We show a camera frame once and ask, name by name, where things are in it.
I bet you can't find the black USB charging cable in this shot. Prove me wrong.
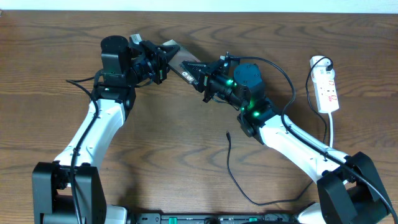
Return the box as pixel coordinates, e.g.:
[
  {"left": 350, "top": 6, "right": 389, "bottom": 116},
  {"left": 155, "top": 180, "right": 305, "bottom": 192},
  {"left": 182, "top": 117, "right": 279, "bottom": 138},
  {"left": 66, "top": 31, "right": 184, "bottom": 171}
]
[{"left": 226, "top": 56, "right": 334, "bottom": 207}]

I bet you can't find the white power strip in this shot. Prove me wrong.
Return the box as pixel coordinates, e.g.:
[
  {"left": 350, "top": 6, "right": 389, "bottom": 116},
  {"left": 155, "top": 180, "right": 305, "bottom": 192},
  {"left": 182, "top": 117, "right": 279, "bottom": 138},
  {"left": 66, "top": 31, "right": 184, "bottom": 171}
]
[{"left": 311, "top": 78, "right": 340, "bottom": 114}]

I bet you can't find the white power strip cord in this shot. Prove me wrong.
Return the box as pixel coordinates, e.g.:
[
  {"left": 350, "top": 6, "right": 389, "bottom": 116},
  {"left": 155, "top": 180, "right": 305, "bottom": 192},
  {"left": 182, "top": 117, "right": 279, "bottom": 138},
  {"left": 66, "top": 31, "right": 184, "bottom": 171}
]
[{"left": 328, "top": 112, "right": 335, "bottom": 149}]

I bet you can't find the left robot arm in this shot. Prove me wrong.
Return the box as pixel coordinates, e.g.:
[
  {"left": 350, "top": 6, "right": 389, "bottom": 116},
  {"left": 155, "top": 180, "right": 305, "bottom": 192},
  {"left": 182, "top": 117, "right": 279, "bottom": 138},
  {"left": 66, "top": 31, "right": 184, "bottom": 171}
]
[{"left": 32, "top": 34, "right": 180, "bottom": 223}]

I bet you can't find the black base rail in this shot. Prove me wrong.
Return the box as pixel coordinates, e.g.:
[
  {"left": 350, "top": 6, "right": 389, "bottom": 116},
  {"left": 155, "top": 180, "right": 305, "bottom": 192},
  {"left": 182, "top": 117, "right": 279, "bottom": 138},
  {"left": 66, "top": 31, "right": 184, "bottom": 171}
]
[{"left": 126, "top": 213, "right": 299, "bottom": 224}]

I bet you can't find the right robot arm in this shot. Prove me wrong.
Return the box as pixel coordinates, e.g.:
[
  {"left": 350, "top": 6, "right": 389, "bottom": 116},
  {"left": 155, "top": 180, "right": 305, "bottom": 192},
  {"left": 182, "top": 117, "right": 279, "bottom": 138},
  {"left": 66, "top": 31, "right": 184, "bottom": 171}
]
[{"left": 180, "top": 57, "right": 397, "bottom": 223}]

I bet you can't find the white USB charger adapter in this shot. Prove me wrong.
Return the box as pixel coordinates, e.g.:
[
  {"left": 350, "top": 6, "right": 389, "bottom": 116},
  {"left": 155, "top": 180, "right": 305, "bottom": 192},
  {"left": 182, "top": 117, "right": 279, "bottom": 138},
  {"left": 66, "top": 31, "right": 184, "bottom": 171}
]
[{"left": 310, "top": 55, "right": 335, "bottom": 82}]

